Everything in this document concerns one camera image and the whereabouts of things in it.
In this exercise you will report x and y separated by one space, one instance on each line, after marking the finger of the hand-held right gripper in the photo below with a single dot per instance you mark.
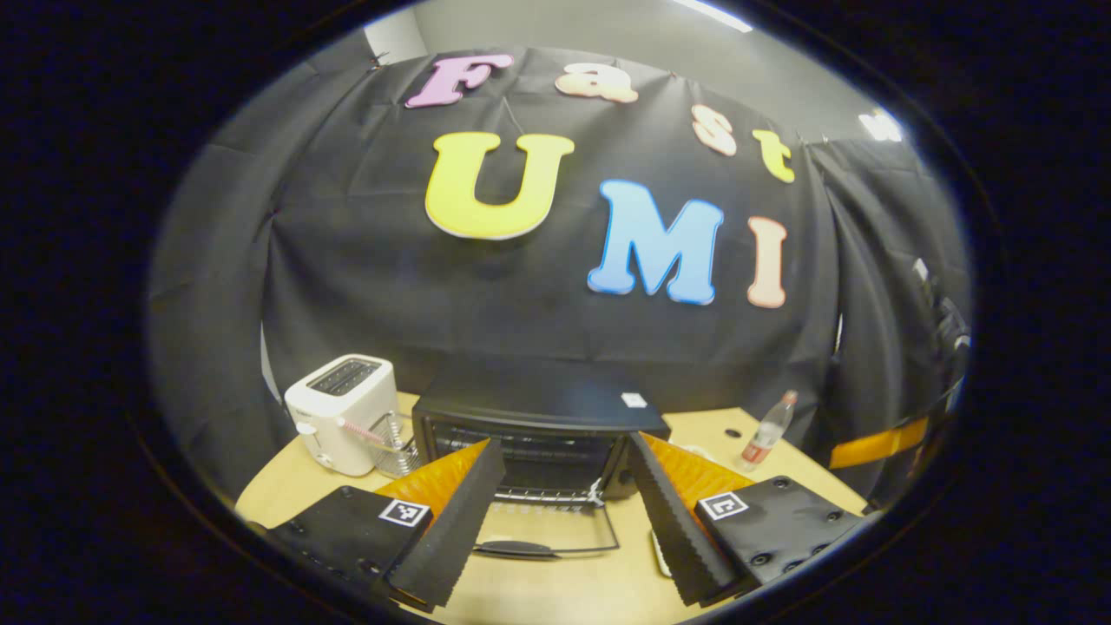
877 447

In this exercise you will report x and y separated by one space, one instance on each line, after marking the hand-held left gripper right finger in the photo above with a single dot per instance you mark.
673 529

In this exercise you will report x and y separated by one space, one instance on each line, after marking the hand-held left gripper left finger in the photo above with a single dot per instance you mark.
456 529

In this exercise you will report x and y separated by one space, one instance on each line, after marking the black electric oven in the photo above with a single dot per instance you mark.
538 399

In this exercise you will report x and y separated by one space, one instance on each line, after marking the clear plastic bottle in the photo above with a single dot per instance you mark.
765 438

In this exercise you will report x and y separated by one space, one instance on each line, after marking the dark stand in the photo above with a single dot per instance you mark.
950 317

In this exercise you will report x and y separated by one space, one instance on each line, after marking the white toaster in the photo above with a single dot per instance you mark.
338 417

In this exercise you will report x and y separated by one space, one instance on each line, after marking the black backdrop cloth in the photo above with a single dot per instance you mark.
538 295

